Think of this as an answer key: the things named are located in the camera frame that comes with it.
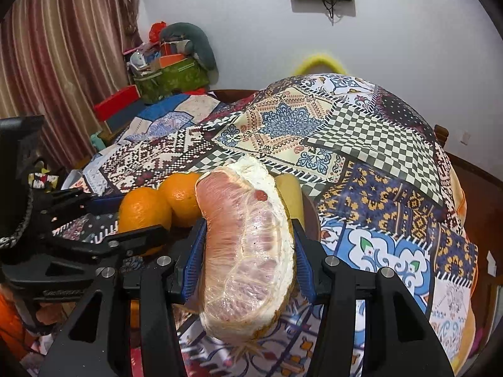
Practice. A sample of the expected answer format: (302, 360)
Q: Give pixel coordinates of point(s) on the green bag with clutter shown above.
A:
(173, 78)

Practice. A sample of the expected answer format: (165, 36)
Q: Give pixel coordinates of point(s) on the yellow fuzzy hoop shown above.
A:
(304, 65)

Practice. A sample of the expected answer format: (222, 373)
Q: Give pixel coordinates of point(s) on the orange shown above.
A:
(143, 208)
(179, 196)

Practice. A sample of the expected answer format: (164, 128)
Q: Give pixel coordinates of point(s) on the red box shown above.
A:
(118, 102)

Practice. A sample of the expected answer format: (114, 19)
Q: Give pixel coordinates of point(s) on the striped red brown curtain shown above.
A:
(59, 55)

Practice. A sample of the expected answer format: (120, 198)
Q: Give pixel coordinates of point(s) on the orange cardboard box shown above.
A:
(171, 60)

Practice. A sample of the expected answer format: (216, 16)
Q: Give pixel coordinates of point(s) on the teal plush toy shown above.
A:
(96, 141)

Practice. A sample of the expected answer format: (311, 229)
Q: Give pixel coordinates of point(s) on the patchwork printed tablecloth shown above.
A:
(373, 165)

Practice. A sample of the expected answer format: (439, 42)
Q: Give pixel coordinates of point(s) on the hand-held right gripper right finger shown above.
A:
(304, 267)

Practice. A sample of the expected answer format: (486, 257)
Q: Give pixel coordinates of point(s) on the blue white patchwork cloth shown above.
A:
(173, 119)

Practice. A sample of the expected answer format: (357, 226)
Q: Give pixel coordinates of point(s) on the yellow sugarcane piece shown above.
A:
(290, 192)

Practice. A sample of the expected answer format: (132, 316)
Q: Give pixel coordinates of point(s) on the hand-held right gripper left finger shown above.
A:
(194, 259)

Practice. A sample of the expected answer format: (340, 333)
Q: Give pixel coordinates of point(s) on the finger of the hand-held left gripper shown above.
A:
(102, 205)
(137, 237)

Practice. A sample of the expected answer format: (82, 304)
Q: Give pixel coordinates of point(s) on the red plastic bag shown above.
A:
(155, 31)

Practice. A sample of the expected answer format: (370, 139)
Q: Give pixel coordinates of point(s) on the small patterned packet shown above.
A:
(41, 180)

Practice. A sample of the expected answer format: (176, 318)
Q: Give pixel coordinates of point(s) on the peeled pomelo piece with rind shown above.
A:
(243, 251)

